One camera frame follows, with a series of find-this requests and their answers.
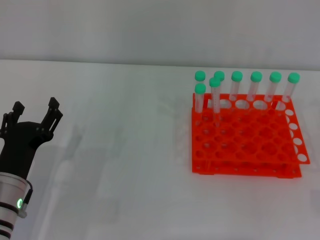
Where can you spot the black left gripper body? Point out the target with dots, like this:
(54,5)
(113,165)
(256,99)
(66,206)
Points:
(20,145)

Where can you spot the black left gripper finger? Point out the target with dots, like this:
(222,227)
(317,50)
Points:
(53,105)
(18,107)

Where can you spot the clear test tube green cap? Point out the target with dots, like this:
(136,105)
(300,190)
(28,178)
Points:
(256,76)
(200,75)
(220,74)
(293,77)
(237,76)
(214,82)
(275,76)
(200,88)

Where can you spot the orange plastic test tube rack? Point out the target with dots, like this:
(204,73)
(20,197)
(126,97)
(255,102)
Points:
(245,145)

